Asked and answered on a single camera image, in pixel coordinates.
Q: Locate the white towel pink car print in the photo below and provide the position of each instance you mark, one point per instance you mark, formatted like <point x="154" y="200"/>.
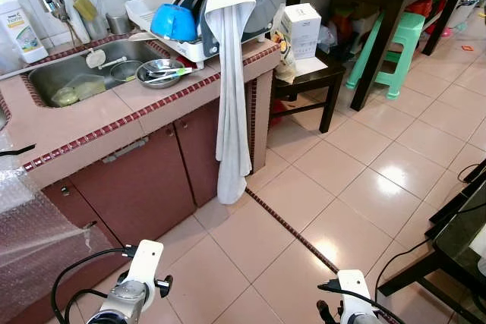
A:
<point x="231" y="73"/>

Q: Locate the translucent plastic box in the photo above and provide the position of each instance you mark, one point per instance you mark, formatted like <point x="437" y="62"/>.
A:
<point x="480" y="252"/>

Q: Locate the steel cup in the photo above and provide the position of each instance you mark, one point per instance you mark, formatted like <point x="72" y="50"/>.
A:
<point x="118" y="24"/>

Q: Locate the narrow maroon cabinet door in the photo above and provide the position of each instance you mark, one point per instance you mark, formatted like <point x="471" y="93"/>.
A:
<point x="199" y="149"/>

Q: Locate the green plastic stool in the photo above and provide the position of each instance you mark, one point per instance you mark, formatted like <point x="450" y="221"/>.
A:
<point x="406" y="32"/>

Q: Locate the white dish rack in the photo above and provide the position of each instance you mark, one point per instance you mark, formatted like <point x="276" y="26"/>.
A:
<point x="140" y="9"/>

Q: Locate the white cardboard box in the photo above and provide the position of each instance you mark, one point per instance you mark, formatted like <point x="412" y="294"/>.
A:
<point x="302" y="32"/>

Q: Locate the wide maroon cabinet door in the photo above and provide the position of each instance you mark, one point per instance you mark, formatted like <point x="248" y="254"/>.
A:
<point x="137" y="187"/>

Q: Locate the stainless steel sink basin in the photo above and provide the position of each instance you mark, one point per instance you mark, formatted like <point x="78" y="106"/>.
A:
<point x="61" y="62"/>

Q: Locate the large white detergent bottle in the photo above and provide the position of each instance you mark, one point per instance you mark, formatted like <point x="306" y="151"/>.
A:
<point x="21" y="32"/>

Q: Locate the clear bubble wrap sheet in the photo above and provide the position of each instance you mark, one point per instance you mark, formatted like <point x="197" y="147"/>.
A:
<point x="38" y="225"/>

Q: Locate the blue plastic bowl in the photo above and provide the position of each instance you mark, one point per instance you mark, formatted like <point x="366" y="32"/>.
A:
<point x="173" y="24"/>

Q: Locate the printed plastic bag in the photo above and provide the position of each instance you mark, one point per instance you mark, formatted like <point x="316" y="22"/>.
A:
<point x="282" y="55"/>

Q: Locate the round metal strainer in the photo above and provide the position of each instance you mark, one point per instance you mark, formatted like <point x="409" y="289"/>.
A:
<point x="125" y="71"/>

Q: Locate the black glass table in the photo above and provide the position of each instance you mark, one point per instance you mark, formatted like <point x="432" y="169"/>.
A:
<point x="463" y="240"/>

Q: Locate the green white plastic utensil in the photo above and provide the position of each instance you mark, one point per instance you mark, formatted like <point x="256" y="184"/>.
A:
<point x="171" y="74"/>

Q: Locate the clear plastic container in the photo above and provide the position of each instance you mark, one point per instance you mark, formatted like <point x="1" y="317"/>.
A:
<point x="87" y="87"/>

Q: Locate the stainless steel bowl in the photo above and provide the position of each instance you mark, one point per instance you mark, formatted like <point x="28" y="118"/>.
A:
<point x="156" y="78"/>

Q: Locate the yellow green sponge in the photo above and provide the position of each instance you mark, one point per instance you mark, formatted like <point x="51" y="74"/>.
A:
<point x="85" y="7"/>

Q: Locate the white dish scrubber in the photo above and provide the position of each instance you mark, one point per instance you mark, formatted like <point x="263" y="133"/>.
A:
<point x="95" y="58"/>

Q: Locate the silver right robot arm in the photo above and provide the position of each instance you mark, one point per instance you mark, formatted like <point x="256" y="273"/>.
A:
<point x="361" y="319"/>

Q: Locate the small round glass jar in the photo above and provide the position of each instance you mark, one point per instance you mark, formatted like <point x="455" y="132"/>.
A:
<point x="64" y="98"/>

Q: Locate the small black side table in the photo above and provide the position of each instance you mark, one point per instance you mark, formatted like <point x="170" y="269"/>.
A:
<point x="323" y="75"/>

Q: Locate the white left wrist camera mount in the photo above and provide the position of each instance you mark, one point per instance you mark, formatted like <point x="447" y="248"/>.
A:
<point x="144" y="263"/>

